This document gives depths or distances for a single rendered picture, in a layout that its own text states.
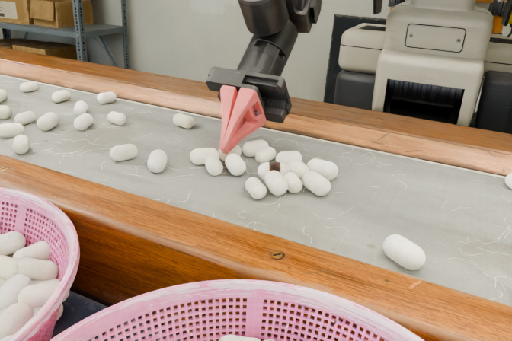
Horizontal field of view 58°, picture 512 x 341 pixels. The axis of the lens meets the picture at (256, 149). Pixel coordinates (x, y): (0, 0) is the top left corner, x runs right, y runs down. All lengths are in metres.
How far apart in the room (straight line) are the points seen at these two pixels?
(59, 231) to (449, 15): 0.92
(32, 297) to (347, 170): 0.37
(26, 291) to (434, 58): 0.92
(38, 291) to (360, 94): 1.18
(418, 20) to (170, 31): 2.14
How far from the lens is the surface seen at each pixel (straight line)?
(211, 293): 0.32
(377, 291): 0.34
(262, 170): 0.52
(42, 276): 0.41
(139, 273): 0.41
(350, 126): 0.68
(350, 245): 0.43
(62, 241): 0.41
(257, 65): 0.59
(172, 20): 3.02
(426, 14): 1.11
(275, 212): 0.47
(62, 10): 3.07
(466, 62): 1.09
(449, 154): 0.66
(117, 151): 0.57
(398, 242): 0.41
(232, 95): 0.56
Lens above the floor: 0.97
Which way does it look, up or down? 22 degrees down
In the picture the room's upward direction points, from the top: 3 degrees clockwise
